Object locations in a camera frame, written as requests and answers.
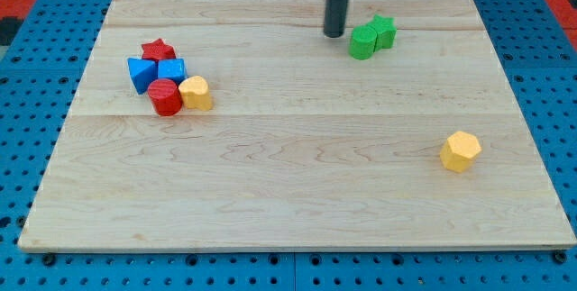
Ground green star block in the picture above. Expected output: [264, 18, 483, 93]
[368, 14, 397, 51]

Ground red cylinder block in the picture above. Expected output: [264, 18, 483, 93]
[147, 78, 182, 116]

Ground green cylinder block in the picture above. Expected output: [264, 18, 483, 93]
[348, 25, 378, 60]

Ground blue triangle block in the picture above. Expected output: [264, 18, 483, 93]
[127, 58, 158, 95]

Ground yellow hexagon block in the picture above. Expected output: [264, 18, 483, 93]
[439, 131, 482, 173]

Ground blue cube block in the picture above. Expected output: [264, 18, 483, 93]
[158, 59, 187, 85]

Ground wooden board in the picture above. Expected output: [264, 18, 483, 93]
[18, 0, 576, 253]

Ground red star block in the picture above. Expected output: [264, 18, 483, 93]
[142, 38, 176, 63]

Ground yellow heart block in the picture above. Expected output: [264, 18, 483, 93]
[179, 76, 213, 111]

